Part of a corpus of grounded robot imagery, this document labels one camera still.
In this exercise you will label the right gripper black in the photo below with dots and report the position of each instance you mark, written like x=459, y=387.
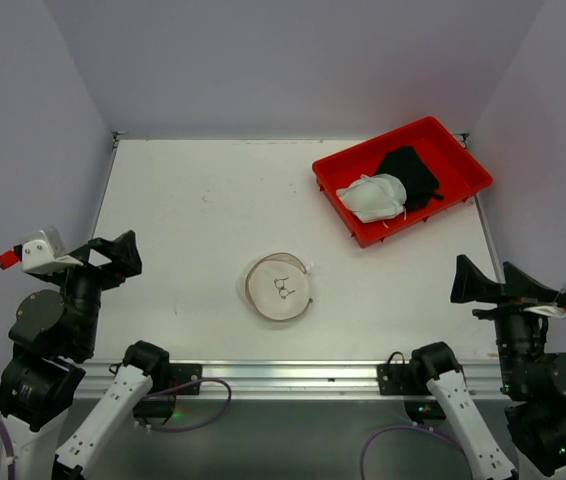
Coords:
x=508, y=304

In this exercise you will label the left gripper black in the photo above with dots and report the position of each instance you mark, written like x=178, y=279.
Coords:
x=96, y=270

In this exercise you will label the pale green bra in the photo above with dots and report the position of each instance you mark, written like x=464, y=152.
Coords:
x=375, y=198

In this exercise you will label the black bra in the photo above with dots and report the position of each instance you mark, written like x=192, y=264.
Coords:
x=419, y=182

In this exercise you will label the white mesh laundry bag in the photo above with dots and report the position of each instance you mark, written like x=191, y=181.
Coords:
x=277, y=287

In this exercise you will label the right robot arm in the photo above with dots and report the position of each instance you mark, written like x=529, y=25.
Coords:
x=536, y=422

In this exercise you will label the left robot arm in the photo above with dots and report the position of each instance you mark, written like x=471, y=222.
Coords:
x=53, y=334

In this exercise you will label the red plastic tray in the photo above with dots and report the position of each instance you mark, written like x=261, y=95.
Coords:
x=459, y=174

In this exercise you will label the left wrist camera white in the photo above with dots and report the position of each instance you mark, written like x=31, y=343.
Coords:
x=34, y=249

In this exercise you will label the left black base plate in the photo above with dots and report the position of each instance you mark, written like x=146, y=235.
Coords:
x=181, y=375

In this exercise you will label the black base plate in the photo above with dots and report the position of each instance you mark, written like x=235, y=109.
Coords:
x=181, y=375
x=394, y=376

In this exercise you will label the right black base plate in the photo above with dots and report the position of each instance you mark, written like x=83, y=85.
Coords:
x=394, y=376

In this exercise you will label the aluminium mounting rail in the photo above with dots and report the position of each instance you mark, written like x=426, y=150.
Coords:
x=297, y=380

